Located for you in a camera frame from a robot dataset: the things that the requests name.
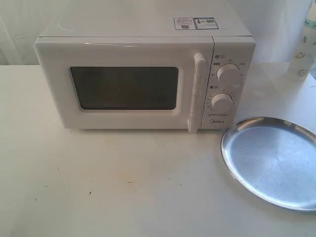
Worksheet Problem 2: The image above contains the white microwave door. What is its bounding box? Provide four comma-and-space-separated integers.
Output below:
34, 37, 214, 133

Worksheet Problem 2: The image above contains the white microwave oven body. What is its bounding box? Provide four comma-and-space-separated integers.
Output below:
39, 8, 255, 129

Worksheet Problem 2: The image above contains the lower white timer knob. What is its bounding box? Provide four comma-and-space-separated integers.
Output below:
211, 93, 233, 113

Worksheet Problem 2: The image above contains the upper white control knob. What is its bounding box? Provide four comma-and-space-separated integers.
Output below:
216, 64, 241, 85

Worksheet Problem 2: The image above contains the round steel tray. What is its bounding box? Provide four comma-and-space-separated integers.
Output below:
221, 117, 316, 212

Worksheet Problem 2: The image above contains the white patterned bottle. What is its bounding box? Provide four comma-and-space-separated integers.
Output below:
287, 0, 316, 81

